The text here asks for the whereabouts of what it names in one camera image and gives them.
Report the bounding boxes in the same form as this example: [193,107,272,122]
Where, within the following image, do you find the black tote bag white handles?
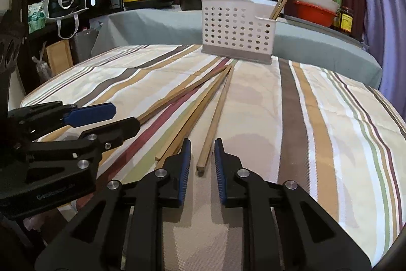
[41,0,91,40]

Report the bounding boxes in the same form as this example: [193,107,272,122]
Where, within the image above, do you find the red colander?
[293,1,337,28]

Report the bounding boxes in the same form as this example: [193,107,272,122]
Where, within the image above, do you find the beige perforated utensil holder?
[201,0,278,65]

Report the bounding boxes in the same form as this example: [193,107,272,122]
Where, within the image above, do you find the wooden board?
[46,40,74,76]

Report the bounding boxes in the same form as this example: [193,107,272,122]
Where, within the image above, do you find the green packet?
[28,3,46,34]

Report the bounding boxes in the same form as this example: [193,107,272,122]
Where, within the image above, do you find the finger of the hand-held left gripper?
[28,117,141,160]
[6,101,116,132]

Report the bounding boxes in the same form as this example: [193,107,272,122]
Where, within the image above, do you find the grey-green tablecloth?
[90,9,383,90]

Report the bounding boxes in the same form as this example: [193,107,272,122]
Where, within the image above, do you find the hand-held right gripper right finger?
[214,138,371,271]

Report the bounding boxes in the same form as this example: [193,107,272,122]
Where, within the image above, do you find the clear plastic bag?
[32,56,51,83]

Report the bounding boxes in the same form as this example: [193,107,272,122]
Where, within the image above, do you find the striped tablecloth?
[21,44,406,271]

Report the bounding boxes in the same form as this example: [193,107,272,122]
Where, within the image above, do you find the sauce jar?
[339,6,354,36]

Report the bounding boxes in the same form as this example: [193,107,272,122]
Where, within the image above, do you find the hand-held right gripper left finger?
[34,138,192,271]

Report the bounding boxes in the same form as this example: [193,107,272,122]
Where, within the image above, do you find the grey bin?
[70,30,99,63]

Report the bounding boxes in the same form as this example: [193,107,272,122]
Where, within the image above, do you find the purple cloth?
[363,0,406,119]

